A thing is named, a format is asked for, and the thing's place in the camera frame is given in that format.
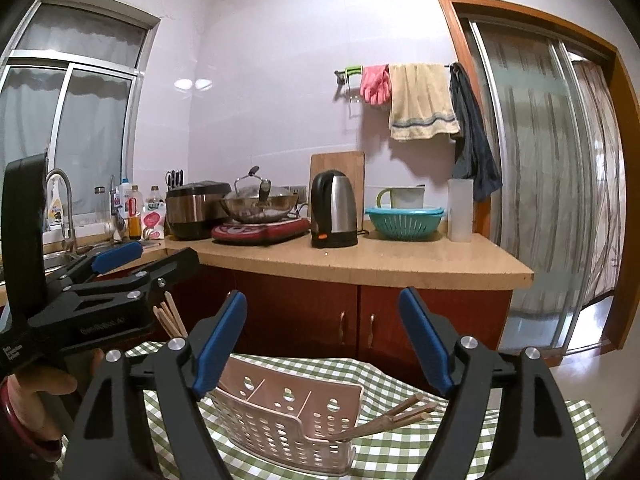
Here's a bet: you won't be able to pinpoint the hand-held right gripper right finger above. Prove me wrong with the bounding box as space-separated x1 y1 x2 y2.
397 287 586 480

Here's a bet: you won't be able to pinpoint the dark rice cooker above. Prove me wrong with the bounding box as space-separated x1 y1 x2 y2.
164 182 232 241

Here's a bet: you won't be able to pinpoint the red kitchen cabinet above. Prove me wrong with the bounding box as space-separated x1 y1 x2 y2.
150 264 514 392

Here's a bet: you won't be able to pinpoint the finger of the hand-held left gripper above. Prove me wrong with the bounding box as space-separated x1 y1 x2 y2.
46 240 144 292
27 247 201 322

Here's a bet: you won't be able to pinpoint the glass sliding door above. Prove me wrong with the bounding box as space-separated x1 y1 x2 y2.
462 17 619 357

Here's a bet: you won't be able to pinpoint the wooden door frame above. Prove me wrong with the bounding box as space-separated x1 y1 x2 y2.
435 0 640 352

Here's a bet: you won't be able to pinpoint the red induction cooker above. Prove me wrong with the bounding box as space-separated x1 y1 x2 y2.
210 216 312 246

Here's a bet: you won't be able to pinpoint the small glass shaker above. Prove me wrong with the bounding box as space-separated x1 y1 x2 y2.
94 186 109 227

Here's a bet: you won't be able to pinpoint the steel wok with lid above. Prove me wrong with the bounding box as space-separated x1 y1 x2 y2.
220 165 309 225

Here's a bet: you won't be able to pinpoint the translucent plastic container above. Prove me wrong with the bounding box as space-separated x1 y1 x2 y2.
446 178 475 244

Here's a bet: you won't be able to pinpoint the steel kitchen faucet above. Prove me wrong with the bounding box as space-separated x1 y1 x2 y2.
44 168 79 254

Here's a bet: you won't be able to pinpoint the dark hanging cloth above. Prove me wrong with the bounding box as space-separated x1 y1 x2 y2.
448 62 504 204

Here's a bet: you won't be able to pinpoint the green checked tablecloth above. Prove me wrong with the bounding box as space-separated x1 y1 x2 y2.
55 340 608 480

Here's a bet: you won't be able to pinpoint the white spray bottle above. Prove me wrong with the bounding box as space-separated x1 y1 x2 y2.
47 177 69 231

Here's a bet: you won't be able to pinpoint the cooking oil bottle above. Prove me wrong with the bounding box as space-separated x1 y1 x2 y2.
127 185 144 241

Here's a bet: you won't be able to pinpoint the red bracelet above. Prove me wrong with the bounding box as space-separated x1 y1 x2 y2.
0 384 62 462

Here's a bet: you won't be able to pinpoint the metal towel rail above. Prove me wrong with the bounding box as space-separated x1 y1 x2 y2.
333 62 462 86

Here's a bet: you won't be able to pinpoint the wooden cutting board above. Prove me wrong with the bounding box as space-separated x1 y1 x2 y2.
309 151 366 222

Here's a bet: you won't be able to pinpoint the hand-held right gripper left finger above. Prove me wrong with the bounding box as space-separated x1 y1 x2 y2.
62 290 248 480

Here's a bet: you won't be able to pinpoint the aluminium framed window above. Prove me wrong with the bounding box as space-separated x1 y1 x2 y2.
0 0 161 232

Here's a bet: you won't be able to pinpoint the teal plastic colander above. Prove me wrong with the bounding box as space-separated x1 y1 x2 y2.
364 205 446 241

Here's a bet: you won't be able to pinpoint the beige perforated utensil basket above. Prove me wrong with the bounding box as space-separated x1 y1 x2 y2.
207 352 365 478

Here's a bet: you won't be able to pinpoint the steel electric kettle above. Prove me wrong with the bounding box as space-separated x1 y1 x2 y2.
309 170 359 249

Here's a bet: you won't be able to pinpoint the green-handled measuring cup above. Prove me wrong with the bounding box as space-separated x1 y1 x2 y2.
376 185 427 210

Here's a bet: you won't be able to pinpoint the person's left hand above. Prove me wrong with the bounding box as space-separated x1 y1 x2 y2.
6 350 106 445

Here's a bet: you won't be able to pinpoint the white bottle with blue cap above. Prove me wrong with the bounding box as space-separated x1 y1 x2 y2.
112 179 132 221

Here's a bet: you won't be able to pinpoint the yellow hanging towel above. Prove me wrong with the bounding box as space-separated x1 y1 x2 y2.
387 62 461 142

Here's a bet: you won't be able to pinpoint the steel ladle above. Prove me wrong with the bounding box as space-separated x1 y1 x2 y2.
110 210 129 244

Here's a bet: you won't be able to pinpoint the steel sink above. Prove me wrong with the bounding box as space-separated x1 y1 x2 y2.
42 244 112 272

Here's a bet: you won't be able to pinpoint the wooden kitchen countertop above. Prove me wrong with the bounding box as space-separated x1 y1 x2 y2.
0 232 535 307

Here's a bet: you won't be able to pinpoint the pink rubber gloves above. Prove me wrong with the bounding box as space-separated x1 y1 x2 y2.
359 64 392 107

